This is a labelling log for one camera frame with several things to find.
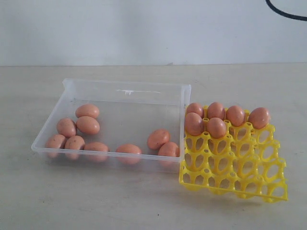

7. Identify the yellow plastic egg tray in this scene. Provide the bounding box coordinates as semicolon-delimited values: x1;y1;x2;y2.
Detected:
179;120;288;203

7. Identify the clear plastic bin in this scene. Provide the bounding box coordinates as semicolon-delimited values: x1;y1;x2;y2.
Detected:
31;79;191;173

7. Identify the black camera cable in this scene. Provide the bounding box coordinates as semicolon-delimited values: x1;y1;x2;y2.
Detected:
265;0;307;22

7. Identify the brown egg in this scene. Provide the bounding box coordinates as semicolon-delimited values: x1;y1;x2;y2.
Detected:
206;102;225;120
147;128;170;150
45;134;67;149
226;105;245;127
248;107;271;129
116;144;142;165
185;112;204;136
75;103;100;119
56;117;77;138
76;116;100;135
84;142;109;163
186;103;204;118
64;135;85;161
158;142;179;157
206;117;226;139

